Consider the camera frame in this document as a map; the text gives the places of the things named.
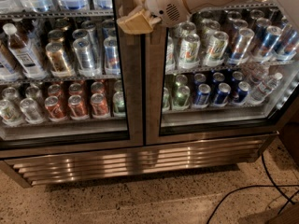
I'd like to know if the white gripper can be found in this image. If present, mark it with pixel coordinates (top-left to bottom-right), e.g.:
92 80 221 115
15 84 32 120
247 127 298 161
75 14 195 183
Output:
117 0 191 35

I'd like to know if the glass fridge door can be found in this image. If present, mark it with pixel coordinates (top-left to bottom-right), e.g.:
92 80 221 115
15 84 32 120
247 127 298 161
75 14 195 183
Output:
0 0 142 159
147 0 298 145

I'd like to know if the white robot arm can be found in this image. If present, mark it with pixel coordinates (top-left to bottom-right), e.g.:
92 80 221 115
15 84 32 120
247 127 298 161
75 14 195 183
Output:
117 0 299 35

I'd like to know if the green soda can left door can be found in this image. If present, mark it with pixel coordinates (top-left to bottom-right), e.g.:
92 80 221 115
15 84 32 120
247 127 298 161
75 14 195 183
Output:
113 91 126 117

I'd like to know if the green can right door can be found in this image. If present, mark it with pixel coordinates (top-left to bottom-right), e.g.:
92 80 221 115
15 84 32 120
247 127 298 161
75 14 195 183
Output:
172 86 191 110

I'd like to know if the steel fridge bottom grille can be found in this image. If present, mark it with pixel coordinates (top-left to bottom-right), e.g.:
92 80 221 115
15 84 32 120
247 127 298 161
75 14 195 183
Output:
1 133 278 188

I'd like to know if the white green 7up can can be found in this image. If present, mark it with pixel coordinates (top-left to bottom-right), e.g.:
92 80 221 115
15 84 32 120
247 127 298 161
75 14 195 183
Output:
178 34 200 69

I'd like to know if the gold can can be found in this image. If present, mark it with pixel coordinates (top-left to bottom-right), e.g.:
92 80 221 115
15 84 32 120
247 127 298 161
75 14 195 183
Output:
46 42 75 77

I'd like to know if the red soda can right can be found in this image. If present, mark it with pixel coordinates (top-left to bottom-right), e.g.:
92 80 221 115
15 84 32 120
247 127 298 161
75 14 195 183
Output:
91 93 109 118

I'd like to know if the red soda can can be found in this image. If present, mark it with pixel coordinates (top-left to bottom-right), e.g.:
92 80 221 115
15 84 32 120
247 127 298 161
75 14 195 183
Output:
45 96 67 121
68 95 89 120
91 93 109 118

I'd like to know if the silver tall can right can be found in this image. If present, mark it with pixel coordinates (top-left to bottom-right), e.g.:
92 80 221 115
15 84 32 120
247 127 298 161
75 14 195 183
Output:
228 28 254 65

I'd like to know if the blue pepsi can left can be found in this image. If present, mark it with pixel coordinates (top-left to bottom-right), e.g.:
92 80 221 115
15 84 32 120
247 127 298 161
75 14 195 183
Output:
193 84 211 107

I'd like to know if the blue pepsi can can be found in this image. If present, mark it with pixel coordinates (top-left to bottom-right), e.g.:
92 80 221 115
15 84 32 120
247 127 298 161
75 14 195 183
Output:
211 82 231 107
193 84 211 107
231 81 250 105

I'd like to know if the blue pepsi can middle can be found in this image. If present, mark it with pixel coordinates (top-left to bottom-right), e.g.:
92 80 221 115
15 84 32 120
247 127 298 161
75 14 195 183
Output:
211 82 231 107

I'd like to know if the red soda can middle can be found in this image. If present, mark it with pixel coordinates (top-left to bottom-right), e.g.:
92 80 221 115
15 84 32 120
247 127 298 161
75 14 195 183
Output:
68 95 89 120

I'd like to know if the brown tea bottle white cap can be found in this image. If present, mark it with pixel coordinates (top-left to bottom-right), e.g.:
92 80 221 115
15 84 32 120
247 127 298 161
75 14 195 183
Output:
3 23 48 79

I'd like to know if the blue pepsi can right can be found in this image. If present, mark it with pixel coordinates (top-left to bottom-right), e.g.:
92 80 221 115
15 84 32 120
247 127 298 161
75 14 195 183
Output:
231 81 250 105

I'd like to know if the red soda can left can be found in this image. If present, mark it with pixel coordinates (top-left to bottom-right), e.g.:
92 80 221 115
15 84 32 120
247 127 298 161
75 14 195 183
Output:
45 96 67 121

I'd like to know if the clear water bottle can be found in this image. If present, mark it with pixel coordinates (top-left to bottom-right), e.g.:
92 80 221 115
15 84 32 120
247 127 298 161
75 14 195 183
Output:
248 73 283 105

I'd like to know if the clear silver can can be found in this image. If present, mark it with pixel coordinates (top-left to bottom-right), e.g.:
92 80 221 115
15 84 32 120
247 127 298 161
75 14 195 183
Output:
20 98 45 124

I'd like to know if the black floor cable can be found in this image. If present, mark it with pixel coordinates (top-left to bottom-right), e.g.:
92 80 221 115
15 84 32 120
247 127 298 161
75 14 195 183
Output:
206 153 299 224

